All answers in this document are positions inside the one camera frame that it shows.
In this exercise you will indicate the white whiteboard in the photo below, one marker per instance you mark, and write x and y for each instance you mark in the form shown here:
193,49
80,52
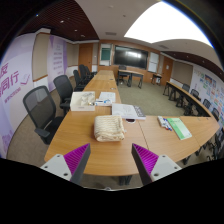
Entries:
153,62

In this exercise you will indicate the group of dark chairs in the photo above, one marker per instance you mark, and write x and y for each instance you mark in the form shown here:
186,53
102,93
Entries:
206,103

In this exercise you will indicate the dark-legged wooden desk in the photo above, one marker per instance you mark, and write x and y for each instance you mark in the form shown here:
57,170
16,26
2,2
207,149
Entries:
130,72

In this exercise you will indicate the large white book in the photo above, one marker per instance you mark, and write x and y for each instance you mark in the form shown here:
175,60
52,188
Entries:
125,111

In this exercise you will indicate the dark phone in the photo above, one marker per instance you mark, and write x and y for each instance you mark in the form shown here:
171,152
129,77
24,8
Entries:
130,120

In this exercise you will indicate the purple and white banner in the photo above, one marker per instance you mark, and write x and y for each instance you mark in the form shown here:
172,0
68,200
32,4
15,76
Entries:
57,58

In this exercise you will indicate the cream zigzag striped towel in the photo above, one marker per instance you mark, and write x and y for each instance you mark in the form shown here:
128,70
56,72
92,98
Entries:
109,128

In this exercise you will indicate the row of black chairs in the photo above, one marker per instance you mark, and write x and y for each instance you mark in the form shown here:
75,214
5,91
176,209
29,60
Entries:
82,75

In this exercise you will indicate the green wall board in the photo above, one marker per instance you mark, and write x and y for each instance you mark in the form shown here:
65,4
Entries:
105,54

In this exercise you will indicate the large black wall screen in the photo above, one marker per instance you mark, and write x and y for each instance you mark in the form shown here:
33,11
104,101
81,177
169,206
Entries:
130,56

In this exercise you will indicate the white compartment box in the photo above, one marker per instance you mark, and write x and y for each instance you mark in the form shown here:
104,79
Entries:
80,106

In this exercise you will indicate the small wooden side desk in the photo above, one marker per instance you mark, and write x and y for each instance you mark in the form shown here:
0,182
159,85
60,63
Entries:
156,75

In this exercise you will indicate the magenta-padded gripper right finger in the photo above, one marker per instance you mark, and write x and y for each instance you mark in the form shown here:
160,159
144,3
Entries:
148,160

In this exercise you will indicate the black mesh office chair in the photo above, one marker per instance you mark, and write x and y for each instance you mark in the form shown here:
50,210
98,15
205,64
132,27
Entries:
63,88
38,106

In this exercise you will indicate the brown wooden door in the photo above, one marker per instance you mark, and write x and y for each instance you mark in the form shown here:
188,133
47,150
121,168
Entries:
166,70
85,56

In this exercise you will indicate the long curved wooden table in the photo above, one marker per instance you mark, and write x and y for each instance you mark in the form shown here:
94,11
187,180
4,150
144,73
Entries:
183,95

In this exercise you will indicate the white paper sheet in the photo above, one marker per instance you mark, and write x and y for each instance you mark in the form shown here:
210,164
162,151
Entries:
108,96

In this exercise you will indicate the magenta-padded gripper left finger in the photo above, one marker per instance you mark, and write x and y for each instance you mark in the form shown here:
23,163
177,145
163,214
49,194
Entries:
75,160

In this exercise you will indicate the bright ceiling light panel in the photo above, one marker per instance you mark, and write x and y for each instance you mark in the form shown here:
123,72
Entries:
166,21

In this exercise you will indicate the green booklet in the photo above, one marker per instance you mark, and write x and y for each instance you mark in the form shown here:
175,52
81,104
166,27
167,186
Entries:
180,128

